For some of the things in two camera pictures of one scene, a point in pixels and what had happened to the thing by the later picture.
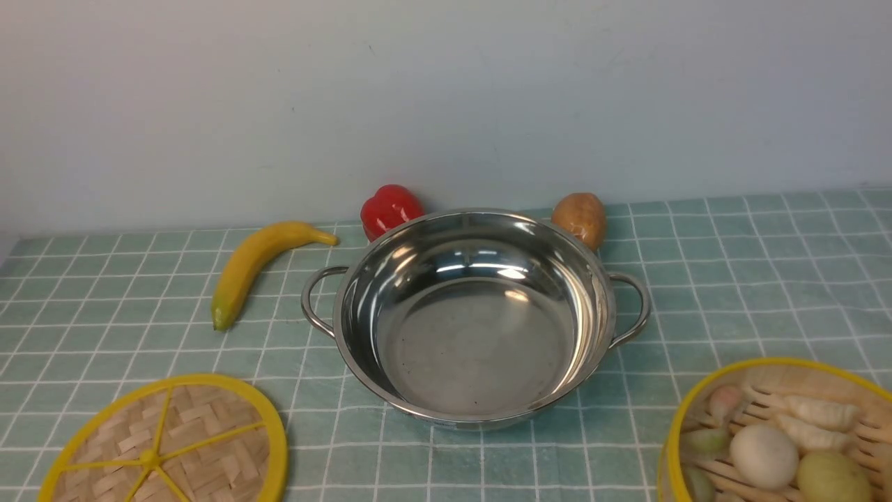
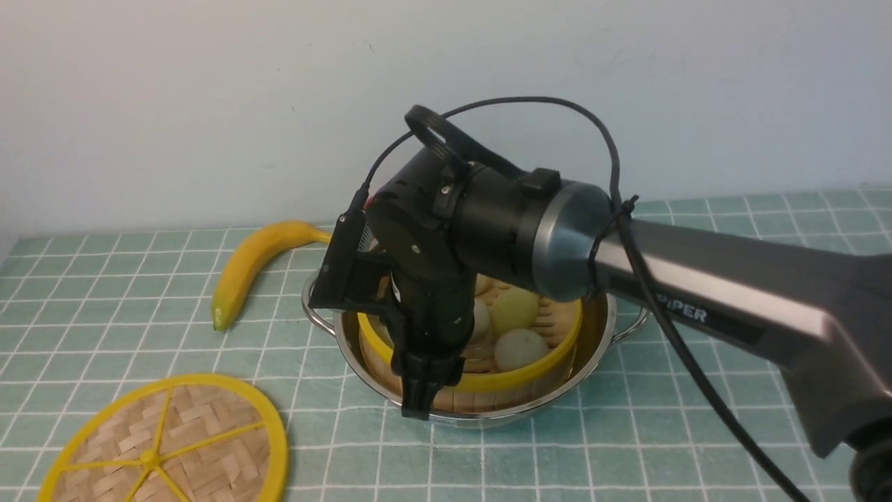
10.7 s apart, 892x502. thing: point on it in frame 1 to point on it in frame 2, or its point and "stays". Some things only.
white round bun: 766,457 to 482,320
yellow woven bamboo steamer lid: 182,438 stays
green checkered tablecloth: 730,280 stays
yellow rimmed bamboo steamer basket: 778,430 to 522,339
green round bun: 827,476 to 513,309
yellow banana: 246,252 stays
